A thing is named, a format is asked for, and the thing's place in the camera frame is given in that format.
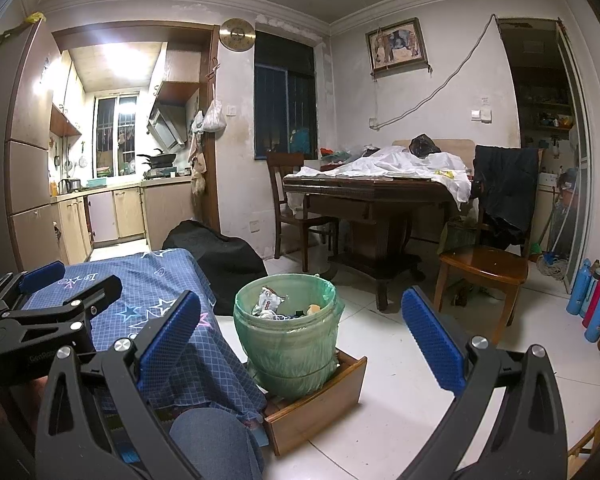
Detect white cloth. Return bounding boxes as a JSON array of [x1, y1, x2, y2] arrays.
[[285, 144, 473, 211]]

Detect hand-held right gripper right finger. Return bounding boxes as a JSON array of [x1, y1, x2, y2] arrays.
[[401, 286, 568, 480]]

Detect beige wooden board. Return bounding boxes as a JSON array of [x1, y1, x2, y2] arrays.
[[392, 138, 477, 161]]

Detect wooden drawer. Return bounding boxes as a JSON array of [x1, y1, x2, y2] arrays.
[[262, 347, 368, 457]]

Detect grey refrigerator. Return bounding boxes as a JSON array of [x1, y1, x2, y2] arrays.
[[0, 15, 68, 281]]

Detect sliding glass door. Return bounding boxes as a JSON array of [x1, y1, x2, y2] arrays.
[[555, 20, 593, 293]]

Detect green-lined trash bin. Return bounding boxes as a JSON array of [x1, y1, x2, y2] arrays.
[[232, 272, 346, 401]]

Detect hanging white plastic bag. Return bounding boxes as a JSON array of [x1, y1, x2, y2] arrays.
[[201, 100, 227, 132]]

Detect framed wall picture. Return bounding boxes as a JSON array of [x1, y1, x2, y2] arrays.
[[365, 17, 433, 78]]

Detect dark wooden dining table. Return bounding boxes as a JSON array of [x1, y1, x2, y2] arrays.
[[282, 167, 476, 311]]

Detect black plastic bag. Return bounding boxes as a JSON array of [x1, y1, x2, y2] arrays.
[[409, 134, 442, 158]]

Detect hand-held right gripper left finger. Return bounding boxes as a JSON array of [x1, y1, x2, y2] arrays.
[[35, 290, 216, 480]]

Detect beige kitchen cabinets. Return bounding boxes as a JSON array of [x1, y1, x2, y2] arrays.
[[52, 180, 193, 266]]

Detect white wall cable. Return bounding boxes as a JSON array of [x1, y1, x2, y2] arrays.
[[375, 12, 498, 128]]

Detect kitchen window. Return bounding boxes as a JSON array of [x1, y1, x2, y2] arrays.
[[94, 94, 141, 177]]

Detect dark wooden chair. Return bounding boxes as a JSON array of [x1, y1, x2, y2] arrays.
[[266, 151, 338, 273]]

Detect hanging beige bags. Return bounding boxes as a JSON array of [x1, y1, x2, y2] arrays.
[[189, 110, 208, 196]]

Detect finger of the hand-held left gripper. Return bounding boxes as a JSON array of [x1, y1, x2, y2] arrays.
[[0, 260, 67, 311], [0, 275, 122, 333]]

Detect mop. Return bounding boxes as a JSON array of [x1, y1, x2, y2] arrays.
[[536, 180, 571, 281]]

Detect black wok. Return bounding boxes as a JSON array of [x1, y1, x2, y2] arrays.
[[136, 149, 177, 169]]

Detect white blue-print packet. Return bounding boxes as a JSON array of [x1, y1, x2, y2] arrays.
[[251, 286, 287, 317]]

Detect black cloth cover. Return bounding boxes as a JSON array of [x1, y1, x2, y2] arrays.
[[161, 219, 269, 317]]

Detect steel range hood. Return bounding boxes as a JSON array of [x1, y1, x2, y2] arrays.
[[146, 102, 188, 153]]

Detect cluttered shelf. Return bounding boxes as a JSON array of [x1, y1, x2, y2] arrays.
[[517, 80, 576, 133]]

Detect dark barred window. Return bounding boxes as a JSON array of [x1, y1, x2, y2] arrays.
[[254, 30, 318, 160]]

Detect gold wall clock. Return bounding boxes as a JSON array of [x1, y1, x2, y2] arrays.
[[219, 18, 255, 52]]

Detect person's leg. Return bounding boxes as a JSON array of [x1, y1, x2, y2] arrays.
[[169, 407, 266, 480]]

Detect red bottle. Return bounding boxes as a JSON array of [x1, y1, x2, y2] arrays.
[[581, 269, 600, 328]]

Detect kitchen ceiling light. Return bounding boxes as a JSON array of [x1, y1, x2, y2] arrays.
[[87, 42, 156, 91]]

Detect dark jacket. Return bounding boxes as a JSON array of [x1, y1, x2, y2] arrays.
[[472, 144, 540, 248]]

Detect orange wooden chair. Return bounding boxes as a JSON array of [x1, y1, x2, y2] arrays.
[[432, 200, 531, 345]]

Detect green bag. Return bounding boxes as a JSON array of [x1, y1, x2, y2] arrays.
[[437, 215, 481, 256]]

